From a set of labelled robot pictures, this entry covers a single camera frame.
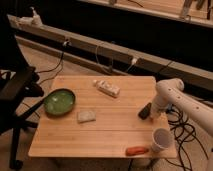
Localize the black eraser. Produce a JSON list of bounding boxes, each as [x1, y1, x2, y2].
[[138, 103, 151, 120]]

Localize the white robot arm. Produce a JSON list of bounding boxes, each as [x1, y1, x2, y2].
[[150, 78, 213, 137]]

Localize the white paper cup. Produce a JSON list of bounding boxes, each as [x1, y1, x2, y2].
[[151, 128, 174, 153]]

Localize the orange carrot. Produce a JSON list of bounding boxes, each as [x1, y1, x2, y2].
[[125, 146, 149, 156]]

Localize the white plastic bottle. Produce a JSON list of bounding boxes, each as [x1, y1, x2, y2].
[[93, 80, 120, 98]]

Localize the green bowl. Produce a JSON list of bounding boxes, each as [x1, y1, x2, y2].
[[44, 88, 76, 116]]

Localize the black office chair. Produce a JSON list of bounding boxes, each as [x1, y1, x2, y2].
[[0, 11, 44, 171]]

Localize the white spray bottle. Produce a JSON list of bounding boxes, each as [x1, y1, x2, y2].
[[19, 7, 43, 27]]

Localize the black floor cables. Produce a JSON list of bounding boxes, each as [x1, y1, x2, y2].
[[165, 103, 213, 171]]

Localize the white wall plug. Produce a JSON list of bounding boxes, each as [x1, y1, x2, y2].
[[131, 58, 138, 65]]

